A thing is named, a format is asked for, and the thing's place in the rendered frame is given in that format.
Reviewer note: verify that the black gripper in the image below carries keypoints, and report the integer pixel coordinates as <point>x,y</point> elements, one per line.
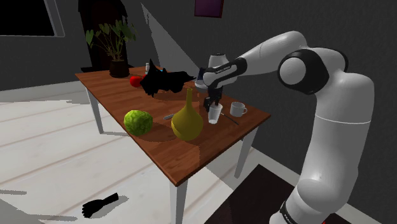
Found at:
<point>215,92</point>

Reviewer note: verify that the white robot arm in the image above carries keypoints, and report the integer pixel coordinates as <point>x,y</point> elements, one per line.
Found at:
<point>338,102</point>

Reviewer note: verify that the dark slim spoon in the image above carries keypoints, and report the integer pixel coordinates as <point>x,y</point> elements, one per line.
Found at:
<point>230,119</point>

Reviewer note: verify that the yellow long-necked vase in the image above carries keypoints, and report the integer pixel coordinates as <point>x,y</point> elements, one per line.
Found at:
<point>187,122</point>

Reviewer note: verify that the silver table knife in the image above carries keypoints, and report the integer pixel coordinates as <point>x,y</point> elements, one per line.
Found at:
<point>168,117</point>

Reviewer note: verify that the black animal figure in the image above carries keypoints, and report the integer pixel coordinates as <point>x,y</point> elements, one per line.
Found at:
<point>162,82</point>

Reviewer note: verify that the brown wooden table, white legs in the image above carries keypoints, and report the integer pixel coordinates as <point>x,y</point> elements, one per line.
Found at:
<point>173,155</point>

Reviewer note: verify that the small clear bottle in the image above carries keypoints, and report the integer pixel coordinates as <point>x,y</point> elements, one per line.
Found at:
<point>147,68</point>

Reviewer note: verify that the green round cabbage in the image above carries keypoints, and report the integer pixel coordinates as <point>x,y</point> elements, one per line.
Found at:
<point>138,123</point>

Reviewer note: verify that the red apple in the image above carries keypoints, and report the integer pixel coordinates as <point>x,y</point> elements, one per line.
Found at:
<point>134,81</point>

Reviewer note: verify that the green plant in dark pot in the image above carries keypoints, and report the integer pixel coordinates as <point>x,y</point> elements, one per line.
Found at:
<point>118,68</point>

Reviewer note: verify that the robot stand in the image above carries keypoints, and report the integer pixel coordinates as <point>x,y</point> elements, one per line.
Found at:
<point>257,198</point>

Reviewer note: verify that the dark arched door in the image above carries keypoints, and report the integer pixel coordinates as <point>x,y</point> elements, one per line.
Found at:
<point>93,18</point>

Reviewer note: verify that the black brush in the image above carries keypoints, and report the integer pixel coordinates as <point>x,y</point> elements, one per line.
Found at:
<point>97,205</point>

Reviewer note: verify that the purple wall picture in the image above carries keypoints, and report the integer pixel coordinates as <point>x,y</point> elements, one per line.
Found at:
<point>208,7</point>

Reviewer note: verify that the dark window with grey frame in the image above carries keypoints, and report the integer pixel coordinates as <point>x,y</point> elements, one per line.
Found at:
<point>24,17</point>

